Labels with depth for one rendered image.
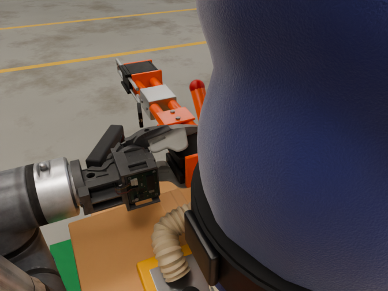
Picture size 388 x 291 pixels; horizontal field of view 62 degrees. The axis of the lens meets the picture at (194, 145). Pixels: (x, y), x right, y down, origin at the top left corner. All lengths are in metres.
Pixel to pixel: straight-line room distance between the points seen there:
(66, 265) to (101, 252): 1.22
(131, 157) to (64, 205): 0.11
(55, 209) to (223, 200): 0.31
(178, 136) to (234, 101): 0.33
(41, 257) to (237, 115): 0.43
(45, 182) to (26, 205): 0.04
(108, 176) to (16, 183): 0.12
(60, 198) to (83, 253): 0.14
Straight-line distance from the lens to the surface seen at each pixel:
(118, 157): 0.49
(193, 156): 0.48
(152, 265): 0.52
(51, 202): 0.47
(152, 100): 0.67
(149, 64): 0.83
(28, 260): 0.54
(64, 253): 1.84
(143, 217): 0.61
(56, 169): 0.48
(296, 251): 0.19
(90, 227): 0.62
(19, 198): 0.48
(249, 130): 0.17
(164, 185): 1.27
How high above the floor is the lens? 1.39
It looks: 35 degrees down
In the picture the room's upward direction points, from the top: straight up
